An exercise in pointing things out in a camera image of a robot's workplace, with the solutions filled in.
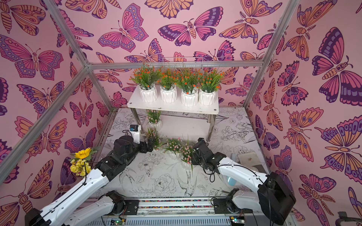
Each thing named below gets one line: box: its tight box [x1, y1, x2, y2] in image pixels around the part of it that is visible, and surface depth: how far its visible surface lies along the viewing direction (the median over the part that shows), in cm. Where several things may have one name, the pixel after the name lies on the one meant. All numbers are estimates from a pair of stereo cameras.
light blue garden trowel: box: [226, 175, 238, 187], surface depth 83 cm
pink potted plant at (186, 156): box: [181, 133, 194, 170], surface depth 79 cm
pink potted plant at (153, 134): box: [145, 128, 164, 150], surface depth 89 cm
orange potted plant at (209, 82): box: [196, 68, 225, 106], surface depth 72 cm
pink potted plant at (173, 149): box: [162, 137, 184, 161], surface depth 84 cm
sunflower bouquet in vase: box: [70, 147, 98, 177], surface depth 66 cm
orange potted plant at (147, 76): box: [129, 63, 161, 103], surface depth 74 cm
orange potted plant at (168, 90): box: [157, 68, 178, 104], surface depth 74 cm
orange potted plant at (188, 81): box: [176, 67, 200, 107], surface depth 71 cm
